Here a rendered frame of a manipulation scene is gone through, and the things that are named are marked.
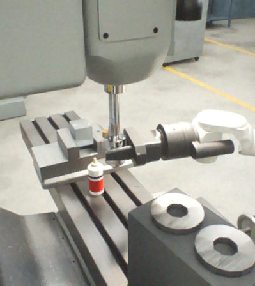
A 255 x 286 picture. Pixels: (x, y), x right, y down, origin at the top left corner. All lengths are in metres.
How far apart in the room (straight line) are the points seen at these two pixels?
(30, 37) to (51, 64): 0.05
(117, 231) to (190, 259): 0.33
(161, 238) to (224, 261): 0.10
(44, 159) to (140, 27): 0.53
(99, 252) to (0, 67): 0.46
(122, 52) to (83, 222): 0.45
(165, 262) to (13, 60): 0.38
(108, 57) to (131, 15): 0.08
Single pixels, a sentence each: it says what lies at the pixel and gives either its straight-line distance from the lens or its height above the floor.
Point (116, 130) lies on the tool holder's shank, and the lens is 0.72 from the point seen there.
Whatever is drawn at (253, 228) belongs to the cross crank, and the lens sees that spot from 1.31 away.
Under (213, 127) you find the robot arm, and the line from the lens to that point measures 0.78.
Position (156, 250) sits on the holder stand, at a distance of 0.56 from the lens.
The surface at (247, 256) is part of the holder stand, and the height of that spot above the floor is 1.15.
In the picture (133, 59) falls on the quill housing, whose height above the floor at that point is 1.37.
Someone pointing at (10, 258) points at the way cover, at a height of 0.95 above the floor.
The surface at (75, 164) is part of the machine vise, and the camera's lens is 0.96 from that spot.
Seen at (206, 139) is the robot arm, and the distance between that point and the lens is 0.79.
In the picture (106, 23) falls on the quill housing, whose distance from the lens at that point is 0.55.
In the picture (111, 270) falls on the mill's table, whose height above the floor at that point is 0.95.
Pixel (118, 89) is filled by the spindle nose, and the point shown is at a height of 1.29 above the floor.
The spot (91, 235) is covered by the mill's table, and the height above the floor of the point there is 0.95.
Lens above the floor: 1.53
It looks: 30 degrees down
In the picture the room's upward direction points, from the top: straight up
